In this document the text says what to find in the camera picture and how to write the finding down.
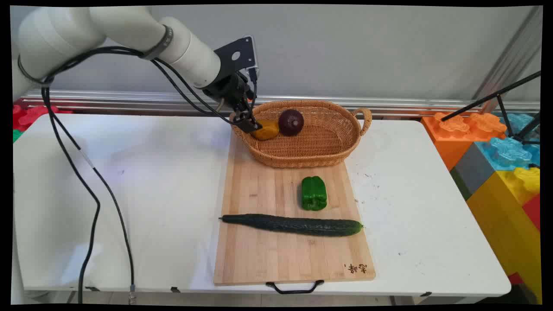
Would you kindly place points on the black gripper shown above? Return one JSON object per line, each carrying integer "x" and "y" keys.
{"x": 229, "y": 88}

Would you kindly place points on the yellow-orange toy vegetable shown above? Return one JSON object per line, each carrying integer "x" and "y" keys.
{"x": 268, "y": 129}

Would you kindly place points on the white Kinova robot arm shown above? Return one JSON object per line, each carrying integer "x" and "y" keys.
{"x": 129, "y": 30}

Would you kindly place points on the dark red onion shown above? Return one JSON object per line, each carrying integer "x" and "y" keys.
{"x": 291, "y": 122}

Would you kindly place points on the woven wicker basket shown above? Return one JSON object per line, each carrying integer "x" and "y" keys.
{"x": 309, "y": 138}

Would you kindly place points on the green bell pepper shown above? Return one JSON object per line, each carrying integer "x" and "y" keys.
{"x": 313, "y": 193}

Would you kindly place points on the long dark green cucumber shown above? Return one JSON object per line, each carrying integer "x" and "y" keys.
{"x": 298, "y": 225}

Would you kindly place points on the bamboo cutting board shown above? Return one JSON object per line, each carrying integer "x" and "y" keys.
{"x": 281, "y": 255}

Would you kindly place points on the red giant building block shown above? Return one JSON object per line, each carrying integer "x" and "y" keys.
{"x": 30, "y": 115}

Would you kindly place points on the orange giant building block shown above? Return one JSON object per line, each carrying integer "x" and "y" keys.
{"x": 458, "y": 134}

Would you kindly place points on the grey giant building block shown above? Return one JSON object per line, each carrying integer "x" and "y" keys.
{"x": 471, "y": 170}

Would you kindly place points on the black tripod stand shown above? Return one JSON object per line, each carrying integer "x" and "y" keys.
{"x": 510, "y": 108}

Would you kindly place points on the light blue giant building block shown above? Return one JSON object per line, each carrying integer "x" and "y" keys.
{"x": 512, "y": 149}

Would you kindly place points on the yellow giant building block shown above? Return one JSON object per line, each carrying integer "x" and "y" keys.
{"x": 510, "y": 216}

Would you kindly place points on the aluminium frame rail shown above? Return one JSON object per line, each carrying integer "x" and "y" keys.
{"x": 276, "y": 103}

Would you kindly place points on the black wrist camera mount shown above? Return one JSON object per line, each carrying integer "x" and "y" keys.
{"x": 237, "y": 54}

